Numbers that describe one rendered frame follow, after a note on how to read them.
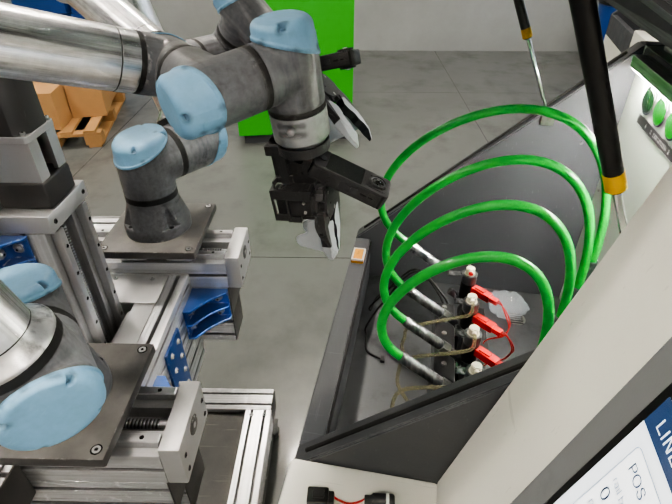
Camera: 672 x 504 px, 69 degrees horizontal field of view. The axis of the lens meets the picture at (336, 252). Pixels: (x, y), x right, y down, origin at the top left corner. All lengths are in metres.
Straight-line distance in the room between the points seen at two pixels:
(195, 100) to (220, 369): 1.82
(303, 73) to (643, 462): 0.48
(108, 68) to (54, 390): 0.36
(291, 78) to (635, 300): 0.41
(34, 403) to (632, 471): 0.55
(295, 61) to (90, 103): 4.35
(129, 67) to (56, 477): 0.65
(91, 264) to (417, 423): 0.70
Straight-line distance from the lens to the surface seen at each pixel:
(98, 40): 0.65
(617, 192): 0.52
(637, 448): 0.41
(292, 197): 0.69
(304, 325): 2.41
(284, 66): 0.59
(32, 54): 0.63
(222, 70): 0.57
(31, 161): 0.92
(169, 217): 1.18
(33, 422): 0.65
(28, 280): 0.76
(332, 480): 0.79
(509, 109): 0.81
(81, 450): 0.83
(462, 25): 7.47
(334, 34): 4.08
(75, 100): 4.91
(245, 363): 2.28
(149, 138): 1.13
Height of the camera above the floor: 1.67
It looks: 35 degrees down
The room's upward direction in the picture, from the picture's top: straight up
